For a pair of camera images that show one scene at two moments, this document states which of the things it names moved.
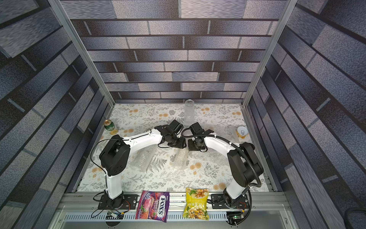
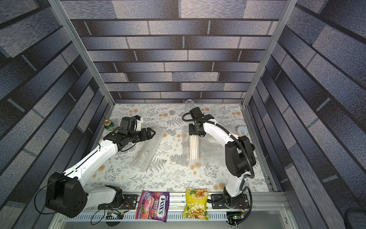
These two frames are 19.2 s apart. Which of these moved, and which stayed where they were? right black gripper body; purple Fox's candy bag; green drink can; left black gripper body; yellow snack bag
Moved: right black gripper body; left black gripper body
Stayed: purple Fox's candy bag; green drink can; yellow snack bag
